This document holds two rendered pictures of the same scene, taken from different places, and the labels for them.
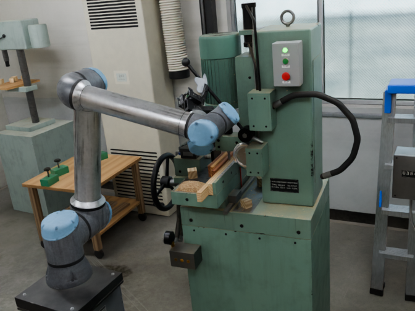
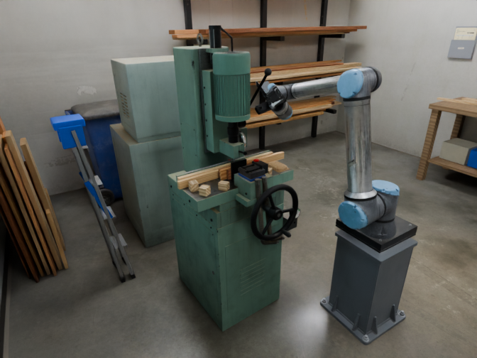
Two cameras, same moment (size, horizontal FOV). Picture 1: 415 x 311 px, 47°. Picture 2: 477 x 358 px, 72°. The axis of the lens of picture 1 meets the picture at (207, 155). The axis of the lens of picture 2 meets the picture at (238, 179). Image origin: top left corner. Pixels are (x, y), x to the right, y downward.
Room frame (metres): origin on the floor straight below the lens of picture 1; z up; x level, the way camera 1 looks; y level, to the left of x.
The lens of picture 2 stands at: (3.42, 0.75, 1.61)
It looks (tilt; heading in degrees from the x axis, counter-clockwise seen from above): 25 degrees down; 211
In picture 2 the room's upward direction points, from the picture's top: 1 degrees counter-clockwise
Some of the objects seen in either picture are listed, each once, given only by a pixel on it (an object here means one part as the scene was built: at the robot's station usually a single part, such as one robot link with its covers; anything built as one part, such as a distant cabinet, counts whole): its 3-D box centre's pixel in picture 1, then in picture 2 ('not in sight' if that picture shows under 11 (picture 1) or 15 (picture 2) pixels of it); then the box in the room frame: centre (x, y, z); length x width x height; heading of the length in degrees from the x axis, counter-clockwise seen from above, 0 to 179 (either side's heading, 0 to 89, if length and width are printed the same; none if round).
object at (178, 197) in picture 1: (210, 172); (243, 185); (2.10, -0.01, 0.87); 0.61 x 0.30 x 0.06; 155
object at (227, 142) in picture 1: (231, 143); (231, 148); (2.03, -0.11, 1.03); 0.14 x 0.07 x 0.09; 65
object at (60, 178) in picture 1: (89, 195); not in sight; (3.25, 0.90, 0.32); 0.66 x 0.57 x 0.64; 154
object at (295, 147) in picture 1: (291, 115); (204, 114); (1.92, -0.36, 1.16); 0.22 x 0.22 x 0.72; 65
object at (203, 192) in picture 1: (228, 166); (236, 168); (2.03, -0.09, 0.92); 0.68 x 0.02 x 0.04; 155
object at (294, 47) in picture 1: (288, 63); not in sight; (1.78, -0.33, 1.40); 0.10 x 0.06 x 0.16; 65
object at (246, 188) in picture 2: (192, 162); (253, 182); (2.13, 0.07, 0.92); 0.15 x 0.13 x 0.09; 155
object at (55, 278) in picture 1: (67, 265); (378, 221); (1.75, 0.63, 0.65); 0.19 x 0.19 x 0.10
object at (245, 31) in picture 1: (251, 24); (215, 44); (1.98, -0.22, 1.54); 0.08 x 0.08 x 0.17; 65
